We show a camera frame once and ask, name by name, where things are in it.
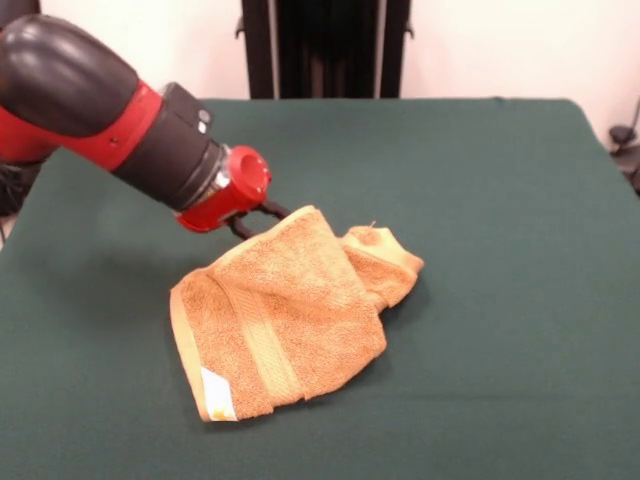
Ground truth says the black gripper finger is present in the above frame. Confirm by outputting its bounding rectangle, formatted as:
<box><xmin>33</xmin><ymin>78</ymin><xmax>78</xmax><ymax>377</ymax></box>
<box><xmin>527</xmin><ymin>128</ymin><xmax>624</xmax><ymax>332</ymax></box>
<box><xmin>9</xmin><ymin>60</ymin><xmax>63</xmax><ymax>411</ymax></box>
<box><xmin>260</xmin><ymin>198</ymin><xmax>295</xmax><ymax>220</ymax></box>
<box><xmin>227</xmin><ymin>212</ymin><xmax>256</xmax><ymax>242</ymax></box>

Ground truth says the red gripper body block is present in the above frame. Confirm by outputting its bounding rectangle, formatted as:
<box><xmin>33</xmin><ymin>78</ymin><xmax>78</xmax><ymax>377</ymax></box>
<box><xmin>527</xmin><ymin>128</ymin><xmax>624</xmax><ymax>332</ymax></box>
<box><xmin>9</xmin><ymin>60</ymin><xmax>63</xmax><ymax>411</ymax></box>
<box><xmin>174</xmin><ymin>144</ymin><xmax>274</xmax><ymax>234</ymax></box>

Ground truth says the tan terry towel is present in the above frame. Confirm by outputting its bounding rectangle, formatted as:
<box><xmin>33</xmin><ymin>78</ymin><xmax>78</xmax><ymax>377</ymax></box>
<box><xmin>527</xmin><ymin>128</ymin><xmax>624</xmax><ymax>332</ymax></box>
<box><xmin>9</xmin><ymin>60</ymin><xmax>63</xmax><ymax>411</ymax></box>
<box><xmin>168</xmin><ymin>203</ymin><xmax>425</xmax><ymax>424</ymax></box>

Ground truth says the dark green table cloth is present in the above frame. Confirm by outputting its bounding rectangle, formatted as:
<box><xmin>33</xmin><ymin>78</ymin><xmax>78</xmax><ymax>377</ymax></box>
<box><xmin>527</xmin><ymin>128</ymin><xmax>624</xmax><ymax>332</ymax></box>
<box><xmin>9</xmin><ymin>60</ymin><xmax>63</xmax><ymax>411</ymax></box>
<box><xmin>0</xmin><ymin>97</ymin><xmax>640</xmax><ymax>480</ymax></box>

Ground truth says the black robot pedestal stand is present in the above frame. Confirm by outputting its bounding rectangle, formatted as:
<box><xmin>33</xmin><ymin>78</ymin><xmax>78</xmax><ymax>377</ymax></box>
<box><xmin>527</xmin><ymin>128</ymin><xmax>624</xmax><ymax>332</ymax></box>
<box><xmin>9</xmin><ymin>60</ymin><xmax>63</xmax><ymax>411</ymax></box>
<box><xmin>234</xmin><ymin>0</ymin><xmax>416</xmax><ymax>100</ymax></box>

